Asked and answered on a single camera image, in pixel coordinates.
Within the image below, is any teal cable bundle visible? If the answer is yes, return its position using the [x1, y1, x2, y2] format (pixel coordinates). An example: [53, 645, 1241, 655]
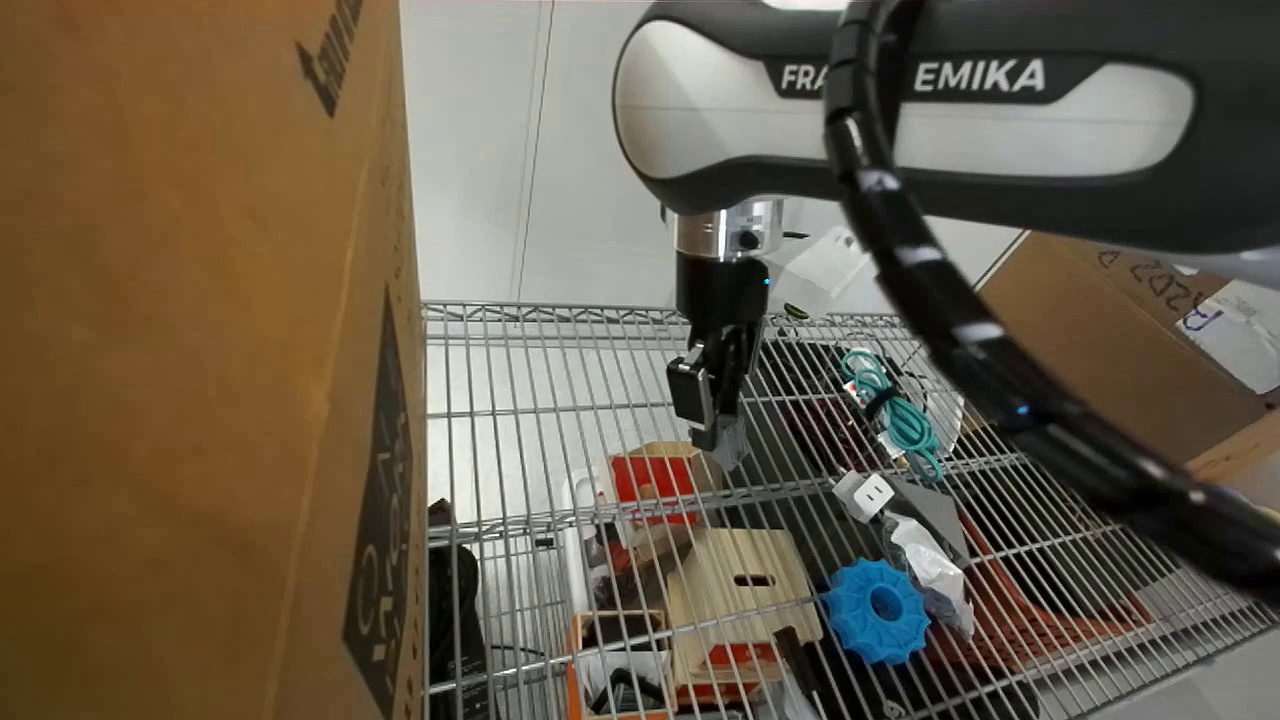
[835, 344, 954, 486]

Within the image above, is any blue gear-shaped knob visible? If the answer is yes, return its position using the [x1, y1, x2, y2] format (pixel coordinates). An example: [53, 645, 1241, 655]
[818, 558, 933, 671]

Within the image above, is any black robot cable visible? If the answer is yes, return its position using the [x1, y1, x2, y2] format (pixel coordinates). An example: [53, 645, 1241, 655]
[819, 0, 1280, 593]

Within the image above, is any gray wedge block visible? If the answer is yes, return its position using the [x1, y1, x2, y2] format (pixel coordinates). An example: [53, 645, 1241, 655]
[889, 478, 976, 565]

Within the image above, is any white paper label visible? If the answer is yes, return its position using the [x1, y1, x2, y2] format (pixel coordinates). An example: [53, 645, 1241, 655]
[1172, 275, 1280, 397]

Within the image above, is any metal wire shelf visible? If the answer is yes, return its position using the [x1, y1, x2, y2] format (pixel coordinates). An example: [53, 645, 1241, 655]
[421, 295, 1280, 720]

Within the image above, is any white plastic bag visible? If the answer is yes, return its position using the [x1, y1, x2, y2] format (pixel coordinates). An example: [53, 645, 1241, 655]
[831, 469, 982, 642]

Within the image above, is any plain brown cardboard box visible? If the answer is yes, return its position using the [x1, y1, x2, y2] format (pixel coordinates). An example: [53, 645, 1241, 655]
[976, 231, 1280, 472]

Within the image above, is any red object under shelf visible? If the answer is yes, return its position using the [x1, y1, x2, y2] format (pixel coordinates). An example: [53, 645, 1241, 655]
[933, 514, 1156, 675]

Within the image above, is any printed cardboard box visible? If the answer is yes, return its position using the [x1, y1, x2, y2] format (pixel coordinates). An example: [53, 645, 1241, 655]
[0, 0, 434, 720]

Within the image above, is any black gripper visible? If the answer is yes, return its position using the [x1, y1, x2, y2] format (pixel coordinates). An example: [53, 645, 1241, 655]
[666, 251, 771, 481]

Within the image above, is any small red box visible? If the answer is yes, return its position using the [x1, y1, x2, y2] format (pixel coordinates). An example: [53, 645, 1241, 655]
[603, 450, 709, 535]

